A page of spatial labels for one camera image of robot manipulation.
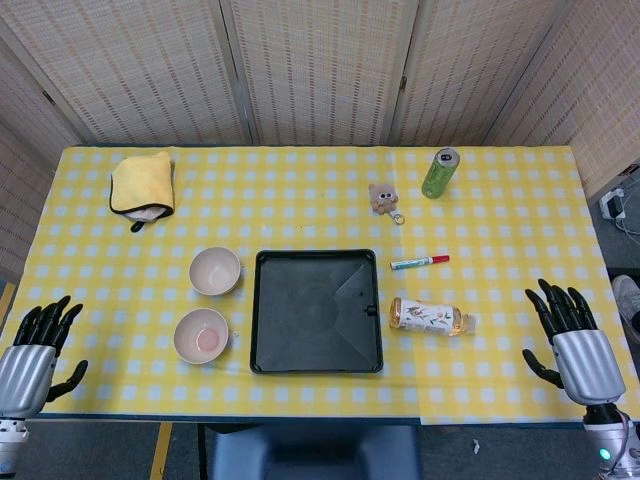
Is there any yellow checked tablecloth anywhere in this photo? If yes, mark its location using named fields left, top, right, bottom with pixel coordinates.
left=0, top=145, right=633, bottom=427

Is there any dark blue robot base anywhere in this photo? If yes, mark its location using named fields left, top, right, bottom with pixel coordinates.
left=206, top=424, right=424, bottom=480

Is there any black square plastic tray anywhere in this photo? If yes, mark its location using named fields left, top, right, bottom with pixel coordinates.
left=249, top=248, right=385, bottom=375

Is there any woven folding screen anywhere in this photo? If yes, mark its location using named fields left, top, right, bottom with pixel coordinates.
left=0, top=0, right=640, bottom=284

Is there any brown plush toy keychain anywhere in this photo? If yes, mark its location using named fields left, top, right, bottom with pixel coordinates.
left=368, top=182, right=407, bottom=227

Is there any beige bowl with pink stain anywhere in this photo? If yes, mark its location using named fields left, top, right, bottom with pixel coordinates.
left=173, top=307, right=231, bottom=366

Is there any white power adapter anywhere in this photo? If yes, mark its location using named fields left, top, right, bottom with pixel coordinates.
left=599, top=188, right=629, bottom=222

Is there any green drink can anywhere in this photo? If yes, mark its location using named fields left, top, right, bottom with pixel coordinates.
left=421, top=147, right=461, bottom=200

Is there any folded yellow cloth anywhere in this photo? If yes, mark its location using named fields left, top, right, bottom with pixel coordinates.
left=109, top=150, right=176, bottom=234

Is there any black table leg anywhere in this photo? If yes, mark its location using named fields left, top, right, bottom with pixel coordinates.
left=196, top=423, right=208, bottom=480

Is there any red-capped marker pen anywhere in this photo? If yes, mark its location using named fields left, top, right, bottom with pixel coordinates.
left=389, top=254, right=451, bottom=272

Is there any plain beige bowl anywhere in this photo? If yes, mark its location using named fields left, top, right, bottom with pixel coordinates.
left=188, top=246, right=243, bottom=297

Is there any tea bottle with floral label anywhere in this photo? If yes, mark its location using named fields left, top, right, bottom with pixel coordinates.
left=388, top=296, right=478, bottom=339

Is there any white cable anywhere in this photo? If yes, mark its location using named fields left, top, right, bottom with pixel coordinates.
left=614, top=213, right=640, bottom=239

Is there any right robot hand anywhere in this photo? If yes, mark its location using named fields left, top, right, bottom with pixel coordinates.
left=521, top=278, right=627, bottom=406

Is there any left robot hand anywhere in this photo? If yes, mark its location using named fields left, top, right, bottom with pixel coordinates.
left=0, top=294, right=90, bottom=417

